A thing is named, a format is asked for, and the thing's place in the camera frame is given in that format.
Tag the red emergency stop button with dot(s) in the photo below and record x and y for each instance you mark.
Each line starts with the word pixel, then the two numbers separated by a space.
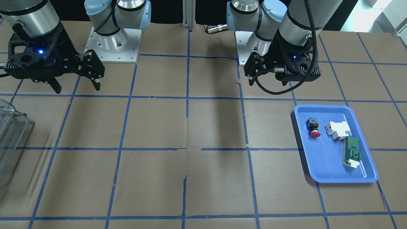
pixel 313 125

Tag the green terminal block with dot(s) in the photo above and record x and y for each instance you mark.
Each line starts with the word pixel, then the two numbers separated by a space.
pixel 351 152

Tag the aluminium frame post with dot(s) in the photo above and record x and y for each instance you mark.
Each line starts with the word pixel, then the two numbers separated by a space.
pixel 188 8

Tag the blue plastic tray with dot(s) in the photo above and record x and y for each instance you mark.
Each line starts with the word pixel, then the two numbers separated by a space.
pixel 324 155

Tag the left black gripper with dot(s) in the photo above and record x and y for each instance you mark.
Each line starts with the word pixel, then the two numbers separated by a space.
pixel 272 54

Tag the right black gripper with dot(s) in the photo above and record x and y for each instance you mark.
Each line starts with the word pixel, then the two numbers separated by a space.
pixel 62 54

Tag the wire mesh shelf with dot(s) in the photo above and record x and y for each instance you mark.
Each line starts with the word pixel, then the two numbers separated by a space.
pixel 13 125

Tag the metal cable connector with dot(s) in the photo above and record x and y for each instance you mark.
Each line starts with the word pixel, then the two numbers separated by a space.
pixel 216 29

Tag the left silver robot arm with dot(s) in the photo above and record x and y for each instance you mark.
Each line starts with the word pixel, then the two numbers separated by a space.
pixel 282 36

